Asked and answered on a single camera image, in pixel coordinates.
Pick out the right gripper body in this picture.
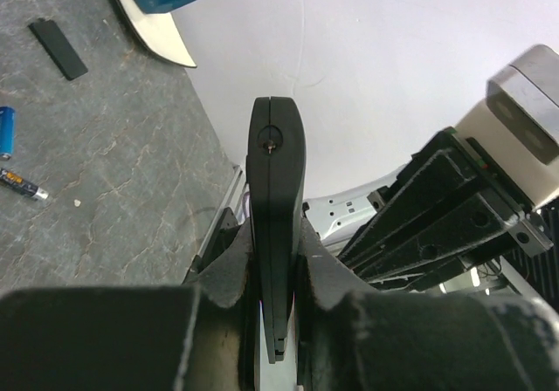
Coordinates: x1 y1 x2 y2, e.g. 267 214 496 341
446 127 554 257

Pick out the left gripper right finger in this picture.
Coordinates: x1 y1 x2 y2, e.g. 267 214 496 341
295 221 558 390

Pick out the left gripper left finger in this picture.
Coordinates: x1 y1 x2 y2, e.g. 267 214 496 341
1 224 259 390

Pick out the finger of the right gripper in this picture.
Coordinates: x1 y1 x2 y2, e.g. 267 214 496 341
340 148 478 273
357 189 506 284

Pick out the black battery cover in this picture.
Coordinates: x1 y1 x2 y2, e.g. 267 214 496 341
28 18 88 81

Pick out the black silver orange battery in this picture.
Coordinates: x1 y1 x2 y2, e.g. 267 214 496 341
1 168 49 200

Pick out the bright blue AAA battery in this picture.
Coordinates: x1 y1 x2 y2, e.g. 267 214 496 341
0 106 16 161

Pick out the white square plate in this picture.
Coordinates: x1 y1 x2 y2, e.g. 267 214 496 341
116 0 197 68

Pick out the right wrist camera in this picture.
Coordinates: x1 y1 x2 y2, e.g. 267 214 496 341
453 44 559 211

